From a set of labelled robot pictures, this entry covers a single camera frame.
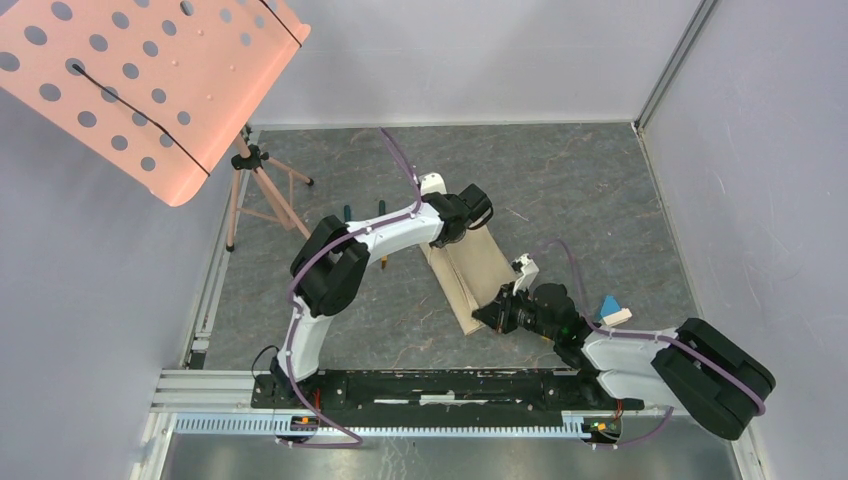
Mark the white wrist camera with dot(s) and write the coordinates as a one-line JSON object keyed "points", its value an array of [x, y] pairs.
{"points": [[526, 271], [432, 183]]}

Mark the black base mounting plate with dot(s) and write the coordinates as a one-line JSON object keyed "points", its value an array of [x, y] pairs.
{"points": [[458, 398]]}

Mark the blue triangular block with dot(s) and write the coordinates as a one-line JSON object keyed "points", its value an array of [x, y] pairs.
{"points": [[609, 307]]}

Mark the beige cloth napkin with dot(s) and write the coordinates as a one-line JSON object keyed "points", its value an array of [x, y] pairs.
{"points": [[470, 273]]}

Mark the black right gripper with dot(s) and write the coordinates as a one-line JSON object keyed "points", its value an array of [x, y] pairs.
{"points": [[496, 314]]}

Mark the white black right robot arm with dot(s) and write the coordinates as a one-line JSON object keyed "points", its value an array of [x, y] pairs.
{"points": [[692, 368]]}

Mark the aluminium frame rails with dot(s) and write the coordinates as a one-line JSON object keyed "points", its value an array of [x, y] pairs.
{"points": [[249, 403]]}

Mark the white rectangular block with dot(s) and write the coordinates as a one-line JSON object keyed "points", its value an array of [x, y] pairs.
{"points": [[617, 318]]}

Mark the pink perforated music stand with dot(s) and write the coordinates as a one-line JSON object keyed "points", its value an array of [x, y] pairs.
{"points": [[162, 89]]}

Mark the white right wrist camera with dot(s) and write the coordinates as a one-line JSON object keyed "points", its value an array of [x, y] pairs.
{"points": [[526, 271]]}

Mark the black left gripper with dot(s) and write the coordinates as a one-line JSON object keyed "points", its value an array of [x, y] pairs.
{"points": [[437, 244]]}

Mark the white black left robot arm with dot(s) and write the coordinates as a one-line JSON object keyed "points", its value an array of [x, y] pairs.
{"points": [[329, 269]]}

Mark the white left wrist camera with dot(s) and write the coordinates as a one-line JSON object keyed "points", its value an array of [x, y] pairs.
{"points": [[432, 183]]}

